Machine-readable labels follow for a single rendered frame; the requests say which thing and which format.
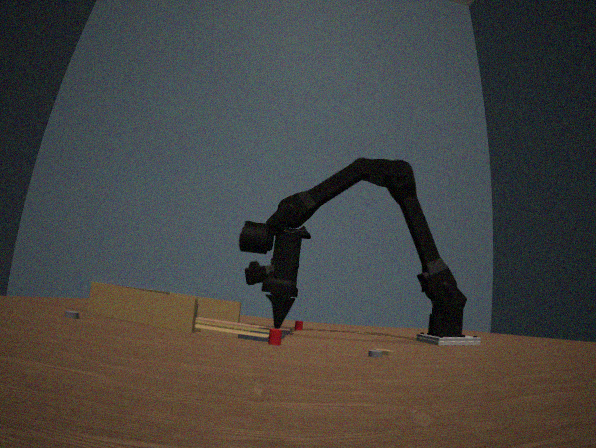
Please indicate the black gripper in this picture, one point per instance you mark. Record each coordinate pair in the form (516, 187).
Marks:
(282, 286)

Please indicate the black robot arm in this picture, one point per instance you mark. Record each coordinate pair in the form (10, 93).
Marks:
(436, 279)

